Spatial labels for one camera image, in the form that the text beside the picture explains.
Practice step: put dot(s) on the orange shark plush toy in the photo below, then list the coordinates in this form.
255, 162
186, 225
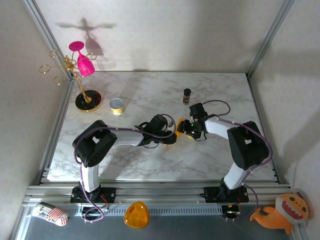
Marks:
282, 212

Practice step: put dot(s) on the orange translucent plastic case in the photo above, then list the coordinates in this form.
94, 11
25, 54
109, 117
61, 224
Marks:
137, 215

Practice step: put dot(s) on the striped fabric pouch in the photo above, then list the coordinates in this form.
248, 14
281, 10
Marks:
51, 213

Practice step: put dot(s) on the black controller box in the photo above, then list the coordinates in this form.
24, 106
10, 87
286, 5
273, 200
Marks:
231, 212
87, 211

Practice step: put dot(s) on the yellow tin can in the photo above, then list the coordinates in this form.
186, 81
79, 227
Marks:
117, 106

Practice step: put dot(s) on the aluminium extrusion frame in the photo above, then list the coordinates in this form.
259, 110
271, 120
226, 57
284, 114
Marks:
160, 192

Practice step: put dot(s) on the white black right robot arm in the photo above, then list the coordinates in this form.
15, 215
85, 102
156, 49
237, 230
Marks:
217, 127

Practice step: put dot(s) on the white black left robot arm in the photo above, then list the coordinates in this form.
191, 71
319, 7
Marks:
127, 137

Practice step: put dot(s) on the pink plastic wine glass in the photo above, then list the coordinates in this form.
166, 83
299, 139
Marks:
85, 63

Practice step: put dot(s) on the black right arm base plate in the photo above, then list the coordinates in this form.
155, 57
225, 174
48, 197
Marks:
211, 193

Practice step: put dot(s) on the spice bottle with black lid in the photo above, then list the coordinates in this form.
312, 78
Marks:
187, 96

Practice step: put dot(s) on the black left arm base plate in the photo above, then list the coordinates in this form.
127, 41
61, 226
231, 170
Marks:
110, 193

